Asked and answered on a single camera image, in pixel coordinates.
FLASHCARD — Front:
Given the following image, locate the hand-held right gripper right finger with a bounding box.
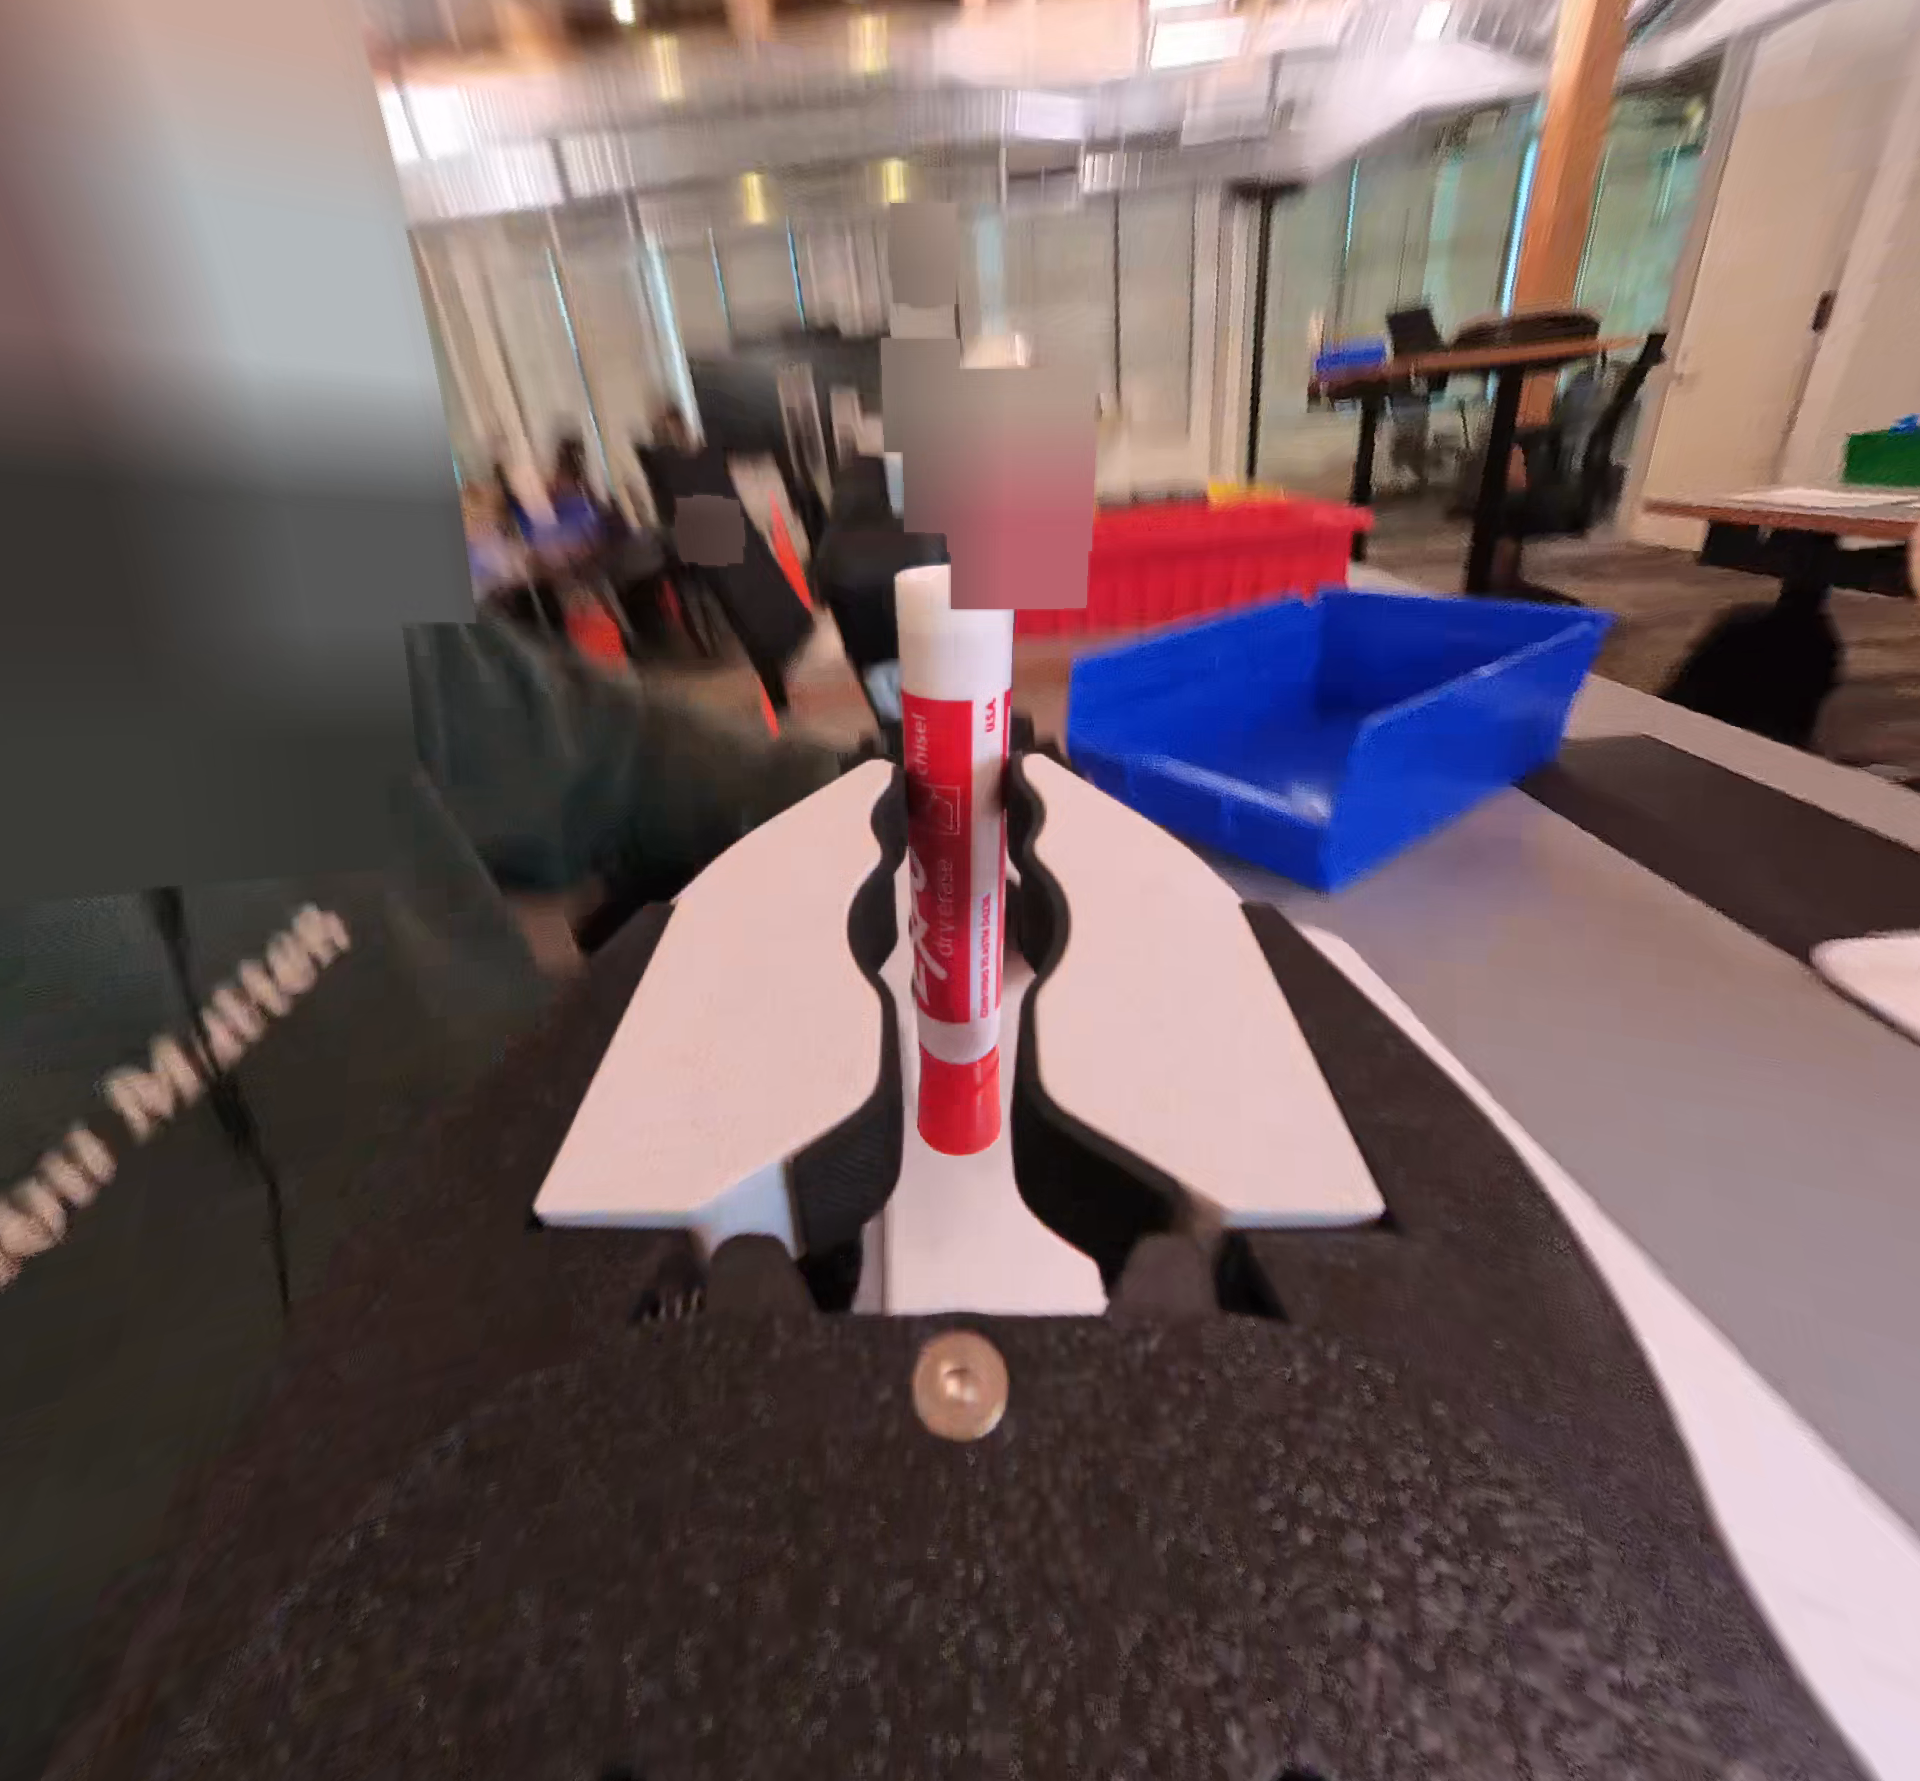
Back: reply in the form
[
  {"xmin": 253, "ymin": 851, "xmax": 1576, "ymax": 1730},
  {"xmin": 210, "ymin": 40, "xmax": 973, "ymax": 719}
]
[{"xmin": 1014, "ymin": 753, "xmax": 1389, "ymax": 1275}]

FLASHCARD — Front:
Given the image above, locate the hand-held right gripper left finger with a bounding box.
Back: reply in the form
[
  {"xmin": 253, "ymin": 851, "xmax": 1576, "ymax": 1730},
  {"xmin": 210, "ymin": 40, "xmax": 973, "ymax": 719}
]
[{"xmin": 531, "ymin": 754, "xmax": 910, "ymax": 1257}]

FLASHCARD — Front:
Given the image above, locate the red whiteboard marker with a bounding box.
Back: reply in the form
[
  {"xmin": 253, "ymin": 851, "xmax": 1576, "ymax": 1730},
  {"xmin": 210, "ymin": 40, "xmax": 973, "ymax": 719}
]
[{"xmin": 894, "ymin": 566, "xmax": 1020, "ymax": 1154}]

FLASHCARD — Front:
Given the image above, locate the blue plastic bin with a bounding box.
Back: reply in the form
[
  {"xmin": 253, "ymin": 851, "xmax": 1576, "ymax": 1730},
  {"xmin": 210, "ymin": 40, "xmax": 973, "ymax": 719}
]
[{"xmin": 1069, "ymin": 588, "xmax": 1619, "ymax": 895}]

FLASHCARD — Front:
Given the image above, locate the small white whiteboard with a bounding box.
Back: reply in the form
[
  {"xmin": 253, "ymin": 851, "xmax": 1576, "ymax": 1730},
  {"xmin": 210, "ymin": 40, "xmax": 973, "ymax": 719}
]
[{"xmin": 852, "ymin": 917, "xmax": 1920, "ymax": 1781}]

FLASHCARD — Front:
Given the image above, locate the red plastic bin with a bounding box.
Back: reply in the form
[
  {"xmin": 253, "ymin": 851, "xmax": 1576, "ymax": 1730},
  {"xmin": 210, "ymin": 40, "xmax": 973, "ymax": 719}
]
[{"xmin": 1087, "ymin": 489, "xmax": 1376, "ymax": 638}]

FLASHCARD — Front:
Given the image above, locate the black desk mat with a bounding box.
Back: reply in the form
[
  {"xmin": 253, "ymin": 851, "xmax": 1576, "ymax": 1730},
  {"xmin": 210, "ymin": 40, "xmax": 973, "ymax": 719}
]
[{"xmin": 1522, "ymin": 734, "xmax": 1920, "ymax": 959}]

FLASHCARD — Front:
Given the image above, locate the person's green sweatshirt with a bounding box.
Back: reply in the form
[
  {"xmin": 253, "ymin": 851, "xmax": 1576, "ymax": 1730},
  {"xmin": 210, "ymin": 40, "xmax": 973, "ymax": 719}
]
[{"xmin": 0, "ymin": 761, "xmax": 560, "ymax": 1781}]

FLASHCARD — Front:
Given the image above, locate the black office chair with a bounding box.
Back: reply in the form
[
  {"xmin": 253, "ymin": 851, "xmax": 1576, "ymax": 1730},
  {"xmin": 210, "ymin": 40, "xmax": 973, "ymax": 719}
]
[
  {"xmin": 1662, "ymin": 594, "xmax": 1851, "ymax": 751},
  {"xmin": 1512, "ymin": 331, "xmax": 1671, "ymax": 542}
]

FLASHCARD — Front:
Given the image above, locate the white metal document stand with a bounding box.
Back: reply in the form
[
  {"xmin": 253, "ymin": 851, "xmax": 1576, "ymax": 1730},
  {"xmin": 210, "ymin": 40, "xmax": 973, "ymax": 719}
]
[{"xmin": 1808, "ymin": 930, "xmax": 1920, "ymax": 1042}]

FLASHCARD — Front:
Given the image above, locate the wooden standing desk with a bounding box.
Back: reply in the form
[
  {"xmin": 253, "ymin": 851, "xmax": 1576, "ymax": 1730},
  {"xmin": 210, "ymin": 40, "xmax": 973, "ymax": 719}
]
[{"xmin": 1313, "ymin": 331, "xmax": 1647, "ymax": 596}]

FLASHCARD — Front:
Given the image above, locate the wooden side desk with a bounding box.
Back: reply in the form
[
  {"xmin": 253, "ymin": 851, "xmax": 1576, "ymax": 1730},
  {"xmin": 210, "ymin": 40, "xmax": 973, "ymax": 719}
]
[{"xmin": 1642, "ymin": 481, "xmax": 1920, "ymax": 570}]

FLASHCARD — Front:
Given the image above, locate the white door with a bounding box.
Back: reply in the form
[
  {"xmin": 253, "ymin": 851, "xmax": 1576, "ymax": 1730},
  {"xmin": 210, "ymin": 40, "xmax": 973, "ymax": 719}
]
[{"xmin": 1642, "ymin": 40, "xmax": 1841, "ymax": 509}]

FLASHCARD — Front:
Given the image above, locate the wooden support post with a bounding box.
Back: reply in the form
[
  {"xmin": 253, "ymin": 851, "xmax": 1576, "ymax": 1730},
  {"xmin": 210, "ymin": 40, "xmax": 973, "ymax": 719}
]
[{"xmin": 1512, "ymin": 0, "xmax": 1656, "ymax": 315}]

